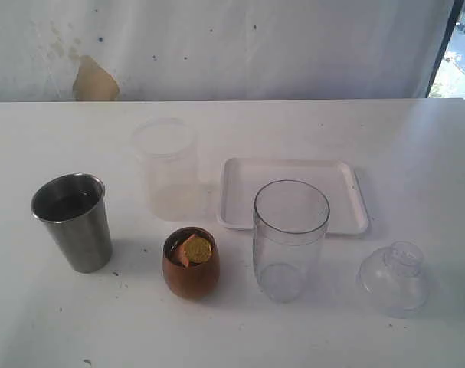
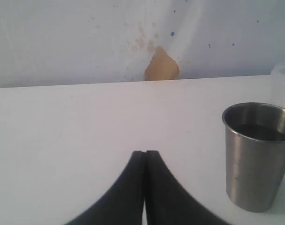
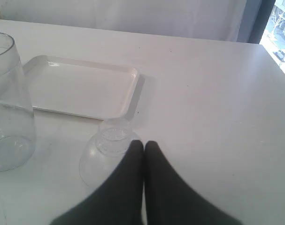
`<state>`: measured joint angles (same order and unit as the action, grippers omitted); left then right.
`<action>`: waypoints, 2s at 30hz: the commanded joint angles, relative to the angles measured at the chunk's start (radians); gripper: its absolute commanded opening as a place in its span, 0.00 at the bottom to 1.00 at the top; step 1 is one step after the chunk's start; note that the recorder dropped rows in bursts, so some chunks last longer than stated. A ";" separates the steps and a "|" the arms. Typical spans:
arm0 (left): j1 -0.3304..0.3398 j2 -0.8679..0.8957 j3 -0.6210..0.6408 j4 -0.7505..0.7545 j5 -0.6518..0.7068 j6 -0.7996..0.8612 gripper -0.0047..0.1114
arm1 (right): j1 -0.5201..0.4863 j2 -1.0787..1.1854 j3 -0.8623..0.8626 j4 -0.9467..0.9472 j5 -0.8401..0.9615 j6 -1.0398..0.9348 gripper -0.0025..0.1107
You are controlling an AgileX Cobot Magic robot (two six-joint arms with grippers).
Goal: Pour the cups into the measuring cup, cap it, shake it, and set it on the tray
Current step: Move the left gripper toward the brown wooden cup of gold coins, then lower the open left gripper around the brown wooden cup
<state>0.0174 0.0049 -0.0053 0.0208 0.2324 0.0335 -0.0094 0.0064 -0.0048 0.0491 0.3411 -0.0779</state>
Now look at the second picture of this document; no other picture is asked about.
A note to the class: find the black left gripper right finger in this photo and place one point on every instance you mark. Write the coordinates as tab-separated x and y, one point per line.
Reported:
167	202

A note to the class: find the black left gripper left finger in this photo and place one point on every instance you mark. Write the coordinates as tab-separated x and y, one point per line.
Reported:
123	203

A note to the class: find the stainless steel cup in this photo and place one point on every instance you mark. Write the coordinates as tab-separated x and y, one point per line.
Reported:
255	154

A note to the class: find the translucent plastic deli container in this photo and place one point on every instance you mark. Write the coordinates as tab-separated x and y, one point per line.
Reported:
278	84

